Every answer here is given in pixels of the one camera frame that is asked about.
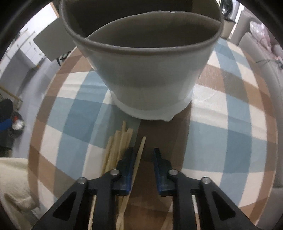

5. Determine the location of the wooden chopstick bundle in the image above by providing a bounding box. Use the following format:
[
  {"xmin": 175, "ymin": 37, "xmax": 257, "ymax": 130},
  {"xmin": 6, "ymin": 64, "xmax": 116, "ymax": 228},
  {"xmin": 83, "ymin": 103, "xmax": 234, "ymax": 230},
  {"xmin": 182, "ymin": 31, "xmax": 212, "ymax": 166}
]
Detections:
[{"xmin": 88, "ymin": 120, "xmax": 133, "ymax": 229}]

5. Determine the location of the white utensil holder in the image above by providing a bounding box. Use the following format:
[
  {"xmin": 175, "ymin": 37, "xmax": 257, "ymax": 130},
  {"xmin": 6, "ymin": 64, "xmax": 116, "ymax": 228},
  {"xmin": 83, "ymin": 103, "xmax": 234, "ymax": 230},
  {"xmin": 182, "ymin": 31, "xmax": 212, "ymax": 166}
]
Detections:
[{"xmin": 59, "ymin": 1, "xmax": 224, "ymax": 121}]

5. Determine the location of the checkered tablecloth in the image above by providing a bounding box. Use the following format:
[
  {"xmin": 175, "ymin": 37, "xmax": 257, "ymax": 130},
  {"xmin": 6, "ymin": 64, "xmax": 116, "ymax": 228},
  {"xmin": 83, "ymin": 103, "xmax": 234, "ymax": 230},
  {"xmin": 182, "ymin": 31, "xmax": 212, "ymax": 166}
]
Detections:
[{"xmin": 28, "ymin": 39, "xmax": 278, "ymax": 229}]

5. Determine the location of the grey cabinet near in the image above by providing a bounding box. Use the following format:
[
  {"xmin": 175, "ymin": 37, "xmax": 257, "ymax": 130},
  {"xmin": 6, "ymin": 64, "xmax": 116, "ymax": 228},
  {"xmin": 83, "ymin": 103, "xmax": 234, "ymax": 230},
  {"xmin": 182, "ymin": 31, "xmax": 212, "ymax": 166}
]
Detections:
[{"xmin": 33, "ymin": 17, "xmax": 75, "ymax": 61}]

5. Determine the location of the white dresser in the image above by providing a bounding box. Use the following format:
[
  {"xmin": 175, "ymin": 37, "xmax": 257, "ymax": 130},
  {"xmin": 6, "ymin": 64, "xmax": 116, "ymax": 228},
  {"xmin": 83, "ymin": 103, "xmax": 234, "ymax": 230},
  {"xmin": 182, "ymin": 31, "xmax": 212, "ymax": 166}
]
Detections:
[{"xmin": 5, "ymin": 29, "xmax": 46, "ymax": 69}]

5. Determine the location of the beige trash bin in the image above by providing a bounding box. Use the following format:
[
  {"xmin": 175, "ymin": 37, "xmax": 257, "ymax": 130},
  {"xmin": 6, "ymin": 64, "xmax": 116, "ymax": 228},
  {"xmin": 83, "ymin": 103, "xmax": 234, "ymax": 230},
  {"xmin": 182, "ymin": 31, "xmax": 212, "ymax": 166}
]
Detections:
[{"xmin": 220, "ymin": 18, "xmax": 236, "ymax": 39}]

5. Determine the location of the grey sofa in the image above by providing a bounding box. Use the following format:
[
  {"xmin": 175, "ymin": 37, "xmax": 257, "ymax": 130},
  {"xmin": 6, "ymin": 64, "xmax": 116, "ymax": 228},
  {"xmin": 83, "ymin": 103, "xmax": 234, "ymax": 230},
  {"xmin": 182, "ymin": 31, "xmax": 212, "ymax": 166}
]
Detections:
[{"xmin": 230, "ymin": 8, "xmax": 282, "ymax": 229}]

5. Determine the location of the washing machine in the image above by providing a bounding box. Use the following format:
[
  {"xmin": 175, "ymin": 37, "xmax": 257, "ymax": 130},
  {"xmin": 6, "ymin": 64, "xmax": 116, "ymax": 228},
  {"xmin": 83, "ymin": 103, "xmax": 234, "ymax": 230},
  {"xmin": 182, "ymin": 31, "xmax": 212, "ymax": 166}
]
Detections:
[{"xmin": 219, "ymin": 0, "xmax": 240, "ymax": 20}]

